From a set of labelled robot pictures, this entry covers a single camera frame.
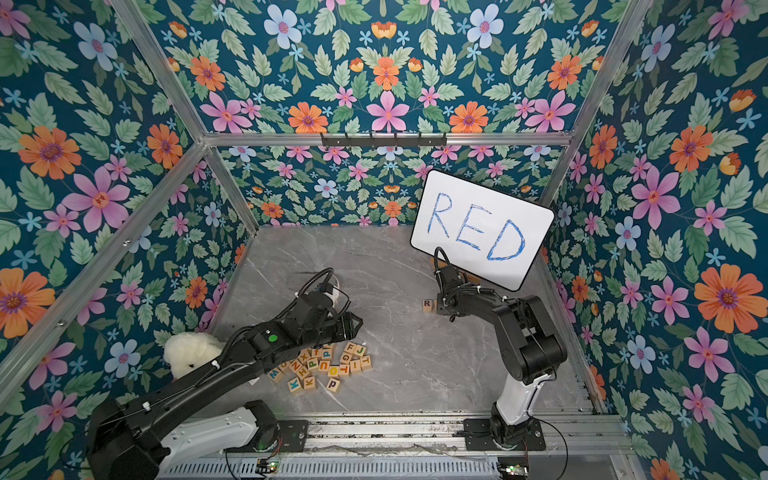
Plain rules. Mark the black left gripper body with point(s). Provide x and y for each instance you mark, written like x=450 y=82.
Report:
x=329 y=331

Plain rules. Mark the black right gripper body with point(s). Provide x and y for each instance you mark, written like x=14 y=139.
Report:
x=448 y=288

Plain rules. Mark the wooden block purple R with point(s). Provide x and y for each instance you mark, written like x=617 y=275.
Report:
x=429 y=306

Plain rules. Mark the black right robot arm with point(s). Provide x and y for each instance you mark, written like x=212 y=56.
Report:
x=528 y=343

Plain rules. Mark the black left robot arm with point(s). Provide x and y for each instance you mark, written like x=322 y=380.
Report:
x=158 y=431

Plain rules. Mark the wooden block purple P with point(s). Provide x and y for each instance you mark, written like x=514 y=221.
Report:
x=333 y=385

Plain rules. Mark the wooden block blue K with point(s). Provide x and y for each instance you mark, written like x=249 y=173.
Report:
x=295 y=385

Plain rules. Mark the whiteboard with RED written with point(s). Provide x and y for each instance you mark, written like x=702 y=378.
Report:
x=491 y=235

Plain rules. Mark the white plush toy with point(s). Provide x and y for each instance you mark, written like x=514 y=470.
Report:
x=185 y=352

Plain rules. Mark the black hook rack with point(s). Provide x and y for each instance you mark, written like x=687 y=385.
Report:
x=371 y=140

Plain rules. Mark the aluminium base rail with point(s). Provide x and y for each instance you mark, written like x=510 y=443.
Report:
x=451 y=433

